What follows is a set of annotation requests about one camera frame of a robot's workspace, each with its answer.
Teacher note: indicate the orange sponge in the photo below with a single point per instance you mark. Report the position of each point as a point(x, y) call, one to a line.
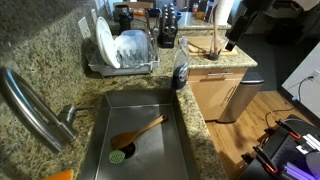
point(61, 175)

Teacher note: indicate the clear plastic food container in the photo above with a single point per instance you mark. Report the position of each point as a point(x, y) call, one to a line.
point(133, 46)

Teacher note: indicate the grey dish drying rack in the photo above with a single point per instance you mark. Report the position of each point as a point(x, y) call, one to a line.
point(113, 70)

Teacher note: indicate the black coffee grinder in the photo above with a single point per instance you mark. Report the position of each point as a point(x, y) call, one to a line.
point(125, 18)

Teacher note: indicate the clear dish soap bottle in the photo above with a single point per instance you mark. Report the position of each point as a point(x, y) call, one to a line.
point(180, 73)

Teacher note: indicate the black knife block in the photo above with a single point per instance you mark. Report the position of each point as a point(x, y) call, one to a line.
point(167, 38)

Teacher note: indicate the curved steel kitchen faucet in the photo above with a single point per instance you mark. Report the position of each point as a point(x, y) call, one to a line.
point(30, 110)

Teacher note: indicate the utensils in drying rack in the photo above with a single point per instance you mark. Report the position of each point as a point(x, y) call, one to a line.
point(154, 23)

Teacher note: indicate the long wooden spoon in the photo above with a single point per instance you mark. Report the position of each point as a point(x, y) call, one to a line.
point(215, 26)

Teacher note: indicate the steel trash can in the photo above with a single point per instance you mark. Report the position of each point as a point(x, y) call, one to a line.
point(240, 96)

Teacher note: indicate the white paper towel roll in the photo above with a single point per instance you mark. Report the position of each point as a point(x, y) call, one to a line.
point(225, 11)

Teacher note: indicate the wooden spatula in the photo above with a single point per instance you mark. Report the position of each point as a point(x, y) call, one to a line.
point(125, 139)

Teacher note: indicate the stainless steel sink basin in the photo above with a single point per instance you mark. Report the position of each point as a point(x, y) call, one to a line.
point(156, 150)

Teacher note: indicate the clear plastic cup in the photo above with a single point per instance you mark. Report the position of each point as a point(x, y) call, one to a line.
point(223, 45)

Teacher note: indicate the large wooden cutting board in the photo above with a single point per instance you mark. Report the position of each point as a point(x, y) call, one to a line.
point(233, 52)

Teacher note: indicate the white dinner plate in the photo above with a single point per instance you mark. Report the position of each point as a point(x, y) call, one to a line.
point(106, 43)

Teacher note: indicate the white wall outlet plate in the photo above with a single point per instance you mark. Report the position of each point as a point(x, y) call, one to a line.
point(84, 28)

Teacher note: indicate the green sink drain strainer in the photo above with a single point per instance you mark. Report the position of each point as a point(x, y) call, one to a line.
point(116, 156)

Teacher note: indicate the black robot cart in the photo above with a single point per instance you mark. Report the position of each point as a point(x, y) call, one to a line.
point(286, 156)

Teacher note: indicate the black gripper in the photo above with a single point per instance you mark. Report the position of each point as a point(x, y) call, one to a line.
point(246, 25)

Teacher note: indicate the black orange bar clamp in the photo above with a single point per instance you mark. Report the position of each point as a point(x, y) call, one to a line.
point(288, 129)
point(265, 159)

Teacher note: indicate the small wooden cutting board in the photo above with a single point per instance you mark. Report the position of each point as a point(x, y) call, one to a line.
point(203, 41)

